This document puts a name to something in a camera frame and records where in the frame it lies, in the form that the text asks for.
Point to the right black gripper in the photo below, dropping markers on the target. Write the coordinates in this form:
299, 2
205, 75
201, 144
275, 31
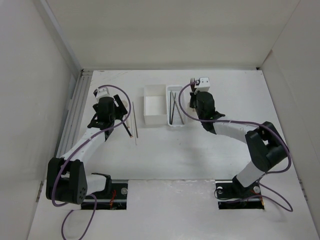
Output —
193, 95

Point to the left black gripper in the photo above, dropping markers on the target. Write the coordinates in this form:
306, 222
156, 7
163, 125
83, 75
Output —
120, 111

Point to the brown wooden fork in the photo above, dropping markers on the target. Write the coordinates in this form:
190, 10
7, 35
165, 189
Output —
193, 84

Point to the black chopstick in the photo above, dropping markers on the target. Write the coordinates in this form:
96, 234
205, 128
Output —
174, 107
170, 106

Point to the black plastic spoon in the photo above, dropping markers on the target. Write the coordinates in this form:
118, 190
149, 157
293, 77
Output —
124, 123

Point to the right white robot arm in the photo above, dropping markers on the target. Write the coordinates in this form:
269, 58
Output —
265, 146

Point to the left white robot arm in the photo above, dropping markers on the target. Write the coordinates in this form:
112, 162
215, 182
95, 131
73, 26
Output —
67, 181

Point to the white paper cup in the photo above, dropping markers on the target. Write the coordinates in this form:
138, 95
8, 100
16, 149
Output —
191, 111

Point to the light wooden chopstick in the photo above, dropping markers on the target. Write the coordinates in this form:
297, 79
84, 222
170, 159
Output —
128, 129

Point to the silver metal chopstick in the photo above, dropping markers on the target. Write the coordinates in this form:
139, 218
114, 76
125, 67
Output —
135, 121

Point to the white perforated tray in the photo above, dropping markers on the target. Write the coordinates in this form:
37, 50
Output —
177, 89

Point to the white square box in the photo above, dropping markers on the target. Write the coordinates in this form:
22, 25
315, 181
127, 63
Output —
155, 104

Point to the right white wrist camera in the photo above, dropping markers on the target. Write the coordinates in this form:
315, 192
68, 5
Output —
202, 85

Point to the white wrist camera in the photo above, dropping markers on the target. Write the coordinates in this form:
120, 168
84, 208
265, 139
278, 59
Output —
202, 85
101, 93

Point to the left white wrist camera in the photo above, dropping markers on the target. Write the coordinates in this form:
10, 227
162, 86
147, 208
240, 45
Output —
101, 93

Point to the aluminium rail frame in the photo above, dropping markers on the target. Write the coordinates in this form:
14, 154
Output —
73, 112

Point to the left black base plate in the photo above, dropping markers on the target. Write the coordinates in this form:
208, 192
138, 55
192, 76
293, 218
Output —
110, 194

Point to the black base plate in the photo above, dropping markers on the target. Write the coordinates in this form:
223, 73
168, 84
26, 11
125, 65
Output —
110, 194
233, 196

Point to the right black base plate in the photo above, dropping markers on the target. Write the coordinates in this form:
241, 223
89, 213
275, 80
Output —
233, 196

